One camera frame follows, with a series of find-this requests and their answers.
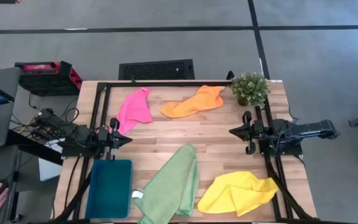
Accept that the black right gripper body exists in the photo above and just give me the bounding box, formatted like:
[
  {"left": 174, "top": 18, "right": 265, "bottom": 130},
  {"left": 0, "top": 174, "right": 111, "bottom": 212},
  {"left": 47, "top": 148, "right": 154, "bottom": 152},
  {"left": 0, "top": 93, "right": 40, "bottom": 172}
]
[{"left": 250, "top": 120, "right": 265, "bottom": 147}]

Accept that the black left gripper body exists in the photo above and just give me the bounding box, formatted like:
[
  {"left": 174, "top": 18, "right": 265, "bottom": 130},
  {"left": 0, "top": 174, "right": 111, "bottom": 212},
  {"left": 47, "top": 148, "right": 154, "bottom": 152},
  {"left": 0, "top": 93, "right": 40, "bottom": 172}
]
[{"left": 98, "top": 126, "right": 115, "bottom": 151}]

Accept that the pink microfiber towel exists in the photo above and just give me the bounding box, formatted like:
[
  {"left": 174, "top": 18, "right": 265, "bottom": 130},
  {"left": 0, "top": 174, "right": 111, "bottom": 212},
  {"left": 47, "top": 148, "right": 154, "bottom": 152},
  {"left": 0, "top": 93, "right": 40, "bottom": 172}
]
[{"left": 109, "top": 87, "right": 154, "bottom": 135}]

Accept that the orange microfiber towel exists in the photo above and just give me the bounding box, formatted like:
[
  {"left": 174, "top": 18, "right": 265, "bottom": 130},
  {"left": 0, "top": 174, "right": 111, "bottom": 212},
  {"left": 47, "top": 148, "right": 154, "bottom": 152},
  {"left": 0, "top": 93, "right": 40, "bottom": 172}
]
[{"left": 160, "top": 85, "right": 225, "bottom": 119}]

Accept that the yellow microfiber towel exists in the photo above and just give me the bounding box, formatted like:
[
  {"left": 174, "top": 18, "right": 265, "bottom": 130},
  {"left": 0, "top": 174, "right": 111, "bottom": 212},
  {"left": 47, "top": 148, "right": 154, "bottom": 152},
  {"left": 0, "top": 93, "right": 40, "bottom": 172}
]
[{"left": 196, "top": 170, "right": 279, "bottom": 218}]

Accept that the green microfiber towel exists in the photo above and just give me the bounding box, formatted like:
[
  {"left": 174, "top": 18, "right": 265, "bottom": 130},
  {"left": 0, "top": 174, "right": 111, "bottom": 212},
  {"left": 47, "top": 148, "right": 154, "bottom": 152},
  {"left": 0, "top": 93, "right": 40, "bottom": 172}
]
[{"left": 132, "top": 144, "right": 201, "bottom": 224}]

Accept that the green potted plant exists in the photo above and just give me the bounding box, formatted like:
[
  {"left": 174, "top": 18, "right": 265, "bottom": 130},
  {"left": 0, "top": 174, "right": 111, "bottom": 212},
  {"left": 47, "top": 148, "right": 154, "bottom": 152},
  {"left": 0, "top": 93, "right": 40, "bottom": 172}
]
[{"left": 230, "top": 72, "right": 270, "bottom": 108}]

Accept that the teal plastic bin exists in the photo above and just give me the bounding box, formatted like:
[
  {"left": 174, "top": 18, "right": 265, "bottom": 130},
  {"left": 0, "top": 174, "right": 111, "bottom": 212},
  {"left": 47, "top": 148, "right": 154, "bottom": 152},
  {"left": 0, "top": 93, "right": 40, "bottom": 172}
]
[{"left": 85, "top": 159, "right": 134, "bottom": 220}]

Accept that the white box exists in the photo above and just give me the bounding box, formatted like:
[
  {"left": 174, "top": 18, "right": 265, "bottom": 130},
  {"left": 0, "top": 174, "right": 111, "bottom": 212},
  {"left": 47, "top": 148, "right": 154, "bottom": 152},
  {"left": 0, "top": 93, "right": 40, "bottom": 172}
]
[{"left": 38, "top": 138, "right": 63, "bottom": 182}]

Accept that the black perforated floor panel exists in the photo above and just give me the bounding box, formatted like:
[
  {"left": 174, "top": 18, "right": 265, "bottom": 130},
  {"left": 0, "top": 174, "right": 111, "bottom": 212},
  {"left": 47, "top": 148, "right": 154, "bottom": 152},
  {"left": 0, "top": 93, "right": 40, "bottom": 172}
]
[{"left": 118, "top": 58, "right": 195, "bottom": 81}]

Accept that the red and black crate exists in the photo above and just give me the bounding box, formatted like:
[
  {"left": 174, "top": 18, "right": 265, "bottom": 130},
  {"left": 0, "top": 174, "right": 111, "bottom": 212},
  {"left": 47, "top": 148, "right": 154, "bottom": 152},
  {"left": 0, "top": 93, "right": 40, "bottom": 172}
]
[{"left": 14, "top": 60, "right": 83, "bottom": 96}]

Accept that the black computer mouse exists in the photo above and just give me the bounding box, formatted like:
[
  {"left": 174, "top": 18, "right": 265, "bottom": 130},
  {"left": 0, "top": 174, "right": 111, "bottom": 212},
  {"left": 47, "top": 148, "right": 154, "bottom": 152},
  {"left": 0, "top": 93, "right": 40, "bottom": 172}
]
[{"left": 0, "top": 179, "right": 9, "bottom": 200}]

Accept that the black power cable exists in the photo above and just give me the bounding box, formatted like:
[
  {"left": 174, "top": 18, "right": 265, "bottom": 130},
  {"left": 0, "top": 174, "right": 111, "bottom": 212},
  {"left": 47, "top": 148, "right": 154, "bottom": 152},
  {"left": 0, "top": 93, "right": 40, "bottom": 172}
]
[{"left": 63, "top": 155, "right": 81, "bottom": 212}]

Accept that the black aluminium table frame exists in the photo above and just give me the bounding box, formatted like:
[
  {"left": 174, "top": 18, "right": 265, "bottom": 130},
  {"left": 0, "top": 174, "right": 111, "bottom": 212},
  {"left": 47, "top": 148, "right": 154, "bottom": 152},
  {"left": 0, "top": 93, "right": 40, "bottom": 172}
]
[{"left": 50, "top": 80, "right": 319, "bottom": 224}]

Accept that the yellow cable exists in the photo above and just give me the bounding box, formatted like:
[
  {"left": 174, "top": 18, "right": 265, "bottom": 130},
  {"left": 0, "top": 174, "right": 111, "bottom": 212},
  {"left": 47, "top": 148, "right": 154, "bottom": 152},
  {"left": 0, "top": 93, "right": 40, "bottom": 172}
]
[{"left": 19, "top": 113, "right": 40, "bottom": 134}]

